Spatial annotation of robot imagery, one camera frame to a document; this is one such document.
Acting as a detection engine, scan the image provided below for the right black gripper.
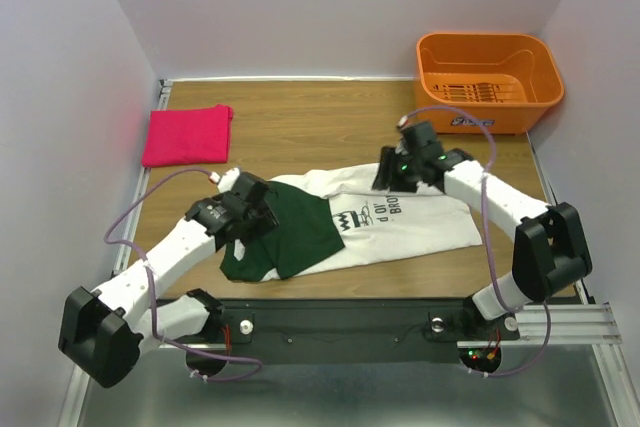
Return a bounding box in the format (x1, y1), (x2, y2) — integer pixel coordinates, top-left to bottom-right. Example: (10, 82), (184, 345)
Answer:
(370, 146), (421, 193)

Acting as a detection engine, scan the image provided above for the white green-sleeved t-shirt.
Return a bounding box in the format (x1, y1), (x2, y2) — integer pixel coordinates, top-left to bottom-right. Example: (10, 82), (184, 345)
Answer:
(221, 164), (482, 282)

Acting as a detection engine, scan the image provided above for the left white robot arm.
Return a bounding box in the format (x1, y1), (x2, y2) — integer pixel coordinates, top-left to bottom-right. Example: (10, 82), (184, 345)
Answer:
(58, 168), (278, 388)

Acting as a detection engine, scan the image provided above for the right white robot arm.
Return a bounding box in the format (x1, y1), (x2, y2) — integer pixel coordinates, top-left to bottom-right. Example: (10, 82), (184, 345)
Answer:
(372, 118), (593, 337)

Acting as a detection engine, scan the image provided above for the folded pink t-shirt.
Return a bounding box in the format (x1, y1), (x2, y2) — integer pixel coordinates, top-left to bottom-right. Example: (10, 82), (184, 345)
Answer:
(141, 104), (234, 168)

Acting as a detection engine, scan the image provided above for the orange plastic basket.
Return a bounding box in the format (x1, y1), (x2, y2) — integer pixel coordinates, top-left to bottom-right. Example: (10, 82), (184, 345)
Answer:
(414, 32), (565, 135)

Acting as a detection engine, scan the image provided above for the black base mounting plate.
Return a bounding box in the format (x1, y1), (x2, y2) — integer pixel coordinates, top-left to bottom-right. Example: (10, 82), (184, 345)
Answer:
(185, 298), (520, 365)

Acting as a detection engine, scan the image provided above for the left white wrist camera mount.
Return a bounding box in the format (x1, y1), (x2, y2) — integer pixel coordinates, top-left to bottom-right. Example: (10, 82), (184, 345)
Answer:
(209, 167), (242, 193)

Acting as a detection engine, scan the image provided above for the aluminium table frame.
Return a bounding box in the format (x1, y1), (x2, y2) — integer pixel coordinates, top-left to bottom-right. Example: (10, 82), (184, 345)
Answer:
(58, 80), (639, 426)

